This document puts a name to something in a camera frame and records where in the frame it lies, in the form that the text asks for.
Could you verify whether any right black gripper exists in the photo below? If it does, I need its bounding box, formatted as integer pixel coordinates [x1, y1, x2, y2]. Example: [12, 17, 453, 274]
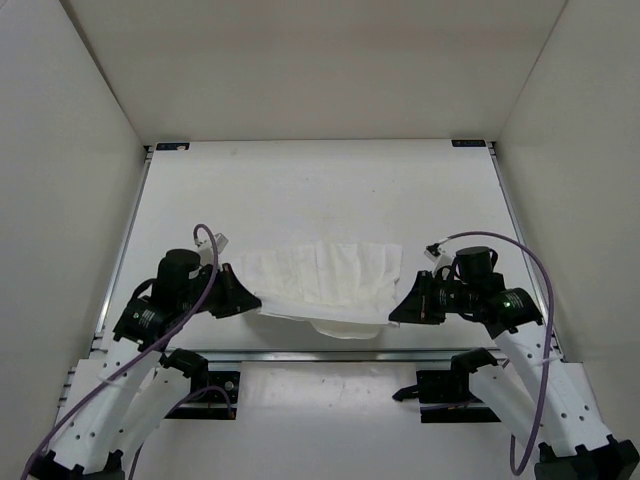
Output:
[390, 271, 475, 325]

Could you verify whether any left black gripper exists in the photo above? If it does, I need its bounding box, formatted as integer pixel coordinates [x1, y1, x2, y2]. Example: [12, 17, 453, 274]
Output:
[185, 254, 263, 311]

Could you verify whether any white pleated skirt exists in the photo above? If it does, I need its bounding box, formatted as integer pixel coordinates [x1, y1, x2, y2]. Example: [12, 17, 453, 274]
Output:
[232, 241, 403, 340]

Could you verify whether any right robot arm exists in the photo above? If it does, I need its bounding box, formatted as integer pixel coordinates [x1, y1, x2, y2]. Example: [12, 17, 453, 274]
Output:
[389, 246, 639, 479]

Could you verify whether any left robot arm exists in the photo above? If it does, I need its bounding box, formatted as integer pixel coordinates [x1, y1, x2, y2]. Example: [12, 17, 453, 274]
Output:
[21, 242, 261, 479]

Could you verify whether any right blue corner label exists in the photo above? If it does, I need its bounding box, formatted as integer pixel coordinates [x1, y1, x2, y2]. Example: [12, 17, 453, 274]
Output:
[451, 139, 486, 148]

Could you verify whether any blue corner label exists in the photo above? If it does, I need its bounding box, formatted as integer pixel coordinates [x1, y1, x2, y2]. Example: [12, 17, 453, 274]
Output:
[451, 139, 486, 148]
[155, 142, 190, 151]

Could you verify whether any left blue corner label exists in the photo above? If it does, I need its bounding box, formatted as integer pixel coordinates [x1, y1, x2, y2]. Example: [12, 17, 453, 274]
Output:
[155, 142, 190, 151]

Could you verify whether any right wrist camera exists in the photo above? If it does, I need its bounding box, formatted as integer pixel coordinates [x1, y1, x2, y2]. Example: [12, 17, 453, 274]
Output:
[424, 242, 454, 273]

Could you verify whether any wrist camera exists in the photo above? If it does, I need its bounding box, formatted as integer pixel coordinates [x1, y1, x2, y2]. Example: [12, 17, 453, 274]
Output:
[424, 242, 454, 273]
[194, 233, 229, 265]

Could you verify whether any aluminium table front rail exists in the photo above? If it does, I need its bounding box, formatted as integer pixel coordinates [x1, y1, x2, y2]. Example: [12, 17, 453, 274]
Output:
[190, 347, 467, 363]

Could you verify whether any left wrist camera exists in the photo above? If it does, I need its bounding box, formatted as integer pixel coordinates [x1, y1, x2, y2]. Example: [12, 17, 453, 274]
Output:
[194, 233, 229, 265]

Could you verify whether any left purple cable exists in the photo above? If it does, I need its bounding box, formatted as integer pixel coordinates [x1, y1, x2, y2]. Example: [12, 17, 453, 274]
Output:
[22, 224, 236, 480]

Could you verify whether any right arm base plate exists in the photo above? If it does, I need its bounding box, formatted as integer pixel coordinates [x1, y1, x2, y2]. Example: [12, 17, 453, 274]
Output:
[392, 370, 500, 424]

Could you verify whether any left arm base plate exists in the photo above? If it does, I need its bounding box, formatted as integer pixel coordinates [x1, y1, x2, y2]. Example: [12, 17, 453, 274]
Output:
[165, 363, 241, 421]

